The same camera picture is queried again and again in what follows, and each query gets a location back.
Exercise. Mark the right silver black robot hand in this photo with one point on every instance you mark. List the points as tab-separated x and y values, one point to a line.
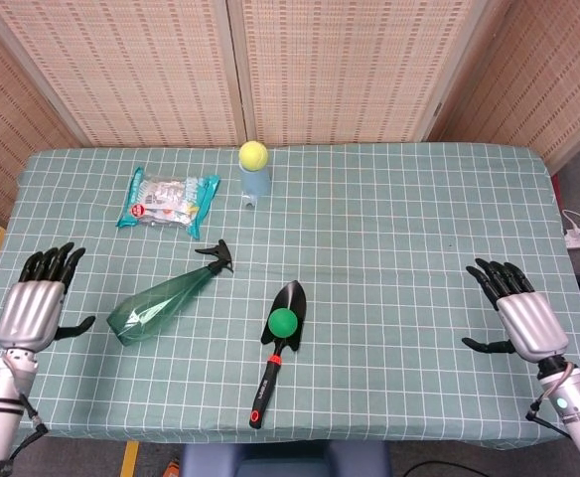
531	318

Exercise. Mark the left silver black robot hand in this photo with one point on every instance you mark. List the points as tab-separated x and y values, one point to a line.
29	310

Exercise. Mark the green spray bottle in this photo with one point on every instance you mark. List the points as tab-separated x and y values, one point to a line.
163	303

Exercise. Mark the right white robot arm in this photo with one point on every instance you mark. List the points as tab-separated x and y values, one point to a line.
575	412

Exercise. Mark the green checkered tablecloth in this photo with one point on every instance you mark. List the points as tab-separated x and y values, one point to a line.
290	298

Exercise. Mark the teal snack package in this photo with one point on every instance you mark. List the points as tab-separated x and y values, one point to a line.
168	201

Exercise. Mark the green ball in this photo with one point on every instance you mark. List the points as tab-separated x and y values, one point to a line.
283	323

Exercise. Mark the black garden trowel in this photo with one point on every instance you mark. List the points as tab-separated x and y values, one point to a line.
280	343

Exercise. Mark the light blue cup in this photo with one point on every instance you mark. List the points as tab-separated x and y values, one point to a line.
255	184

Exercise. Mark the yellow tennis ball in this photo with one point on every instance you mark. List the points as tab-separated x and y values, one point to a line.
253	155

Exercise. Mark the bamboo folding screen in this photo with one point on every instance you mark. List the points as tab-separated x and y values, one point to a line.
290	69

